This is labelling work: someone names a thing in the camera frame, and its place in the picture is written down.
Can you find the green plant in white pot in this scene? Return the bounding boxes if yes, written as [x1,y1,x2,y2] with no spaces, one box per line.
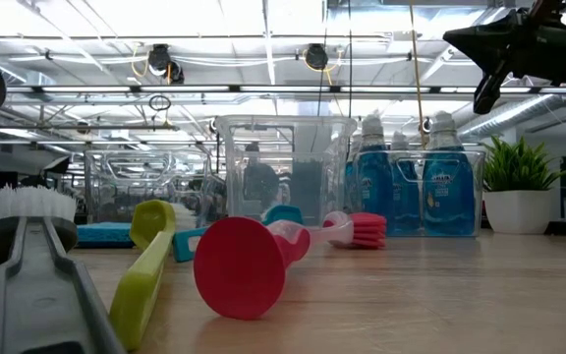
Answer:
[481,135,566,236]

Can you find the black ceiling cable reel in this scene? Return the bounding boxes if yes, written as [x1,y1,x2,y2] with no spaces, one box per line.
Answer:
[146,42,186,85]
[304,42,330,72]

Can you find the black ceiling light track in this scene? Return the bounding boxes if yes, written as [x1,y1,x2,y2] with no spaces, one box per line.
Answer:
[0,83,479,95]

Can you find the yellow hanging rope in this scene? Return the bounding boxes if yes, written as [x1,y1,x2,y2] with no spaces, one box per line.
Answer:
[409,0,430,148]

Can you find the red white suction-cup dish brush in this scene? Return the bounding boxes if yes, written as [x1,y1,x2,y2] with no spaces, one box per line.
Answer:
[193,210,388,321]

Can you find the black hanging vertical cable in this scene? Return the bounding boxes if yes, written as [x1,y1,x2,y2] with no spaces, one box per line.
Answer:
[345,0,354,153]

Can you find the blue sponge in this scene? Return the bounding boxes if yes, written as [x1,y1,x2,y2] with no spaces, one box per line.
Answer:
[75,221,136,249]

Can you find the silver ventilation duct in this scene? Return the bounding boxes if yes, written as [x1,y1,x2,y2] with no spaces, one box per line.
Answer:
[457,93,566,141]

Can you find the tall clear plastic bin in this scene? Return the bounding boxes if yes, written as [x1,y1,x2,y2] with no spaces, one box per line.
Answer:
[213,114,359,228]

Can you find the grey dish brush white bristles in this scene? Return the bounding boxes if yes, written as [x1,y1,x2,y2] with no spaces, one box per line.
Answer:
[0,184,127,354]

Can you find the person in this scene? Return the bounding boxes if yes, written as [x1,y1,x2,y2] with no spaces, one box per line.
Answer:
[242,142,282,207]

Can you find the black hanging ring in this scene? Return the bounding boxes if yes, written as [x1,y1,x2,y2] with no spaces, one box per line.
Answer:
[147,93,173,112]

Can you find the clear plastic bin with handles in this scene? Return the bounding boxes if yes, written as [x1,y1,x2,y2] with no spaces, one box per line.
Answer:
[84,148,213,232]
[345,148,486,239]

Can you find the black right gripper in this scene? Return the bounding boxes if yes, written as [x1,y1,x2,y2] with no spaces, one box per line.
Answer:
[442,0,566,116]

